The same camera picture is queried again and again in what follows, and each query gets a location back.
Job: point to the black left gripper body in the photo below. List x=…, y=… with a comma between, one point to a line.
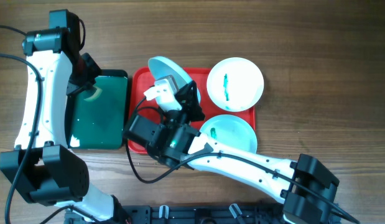
x=86, y=73

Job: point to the white plate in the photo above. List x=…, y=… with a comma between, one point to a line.
x=162, y=67
x=232, y=131
x=235, y=84

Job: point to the red plastic tray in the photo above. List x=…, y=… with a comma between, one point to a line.
x=143, y=80

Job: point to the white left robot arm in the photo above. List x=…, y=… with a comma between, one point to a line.
x=41, y=167

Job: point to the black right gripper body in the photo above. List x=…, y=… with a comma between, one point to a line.
x=186, y=114

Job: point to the green water tray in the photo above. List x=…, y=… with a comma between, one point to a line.
x=99, y=124

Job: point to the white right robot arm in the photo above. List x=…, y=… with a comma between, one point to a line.
x=305, y=188

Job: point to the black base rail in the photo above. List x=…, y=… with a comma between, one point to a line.
x=234, y=213

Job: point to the green yellow sponge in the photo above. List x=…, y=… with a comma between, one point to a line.
x=94, y=95

